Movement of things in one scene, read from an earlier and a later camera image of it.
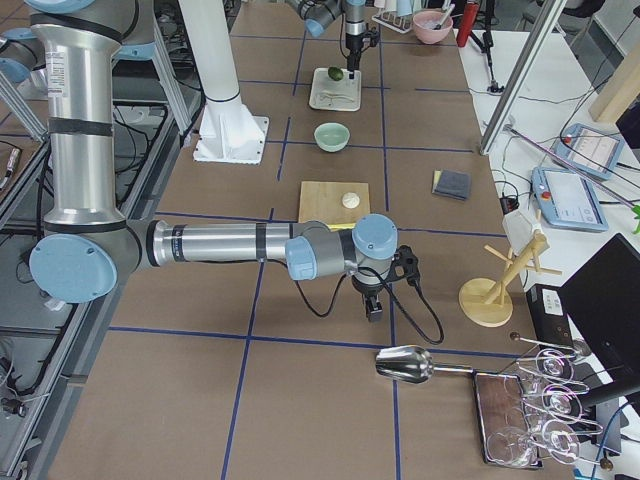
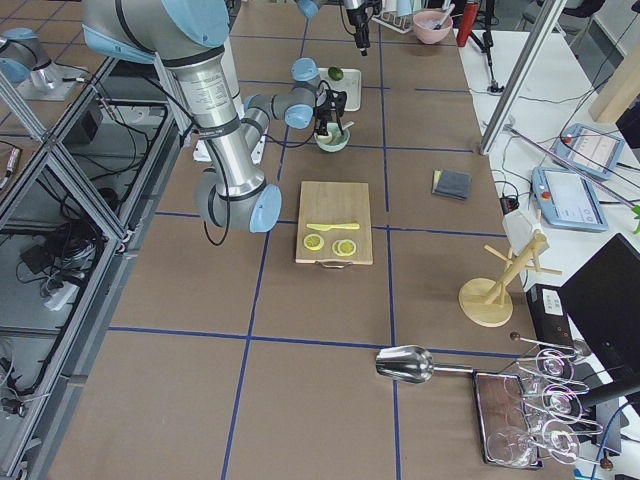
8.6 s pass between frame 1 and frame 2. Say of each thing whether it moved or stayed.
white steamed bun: moved
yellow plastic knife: stayed
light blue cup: stayed
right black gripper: moved
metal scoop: stayed
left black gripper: moved
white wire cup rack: stayed
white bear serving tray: stayed
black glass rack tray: stayed
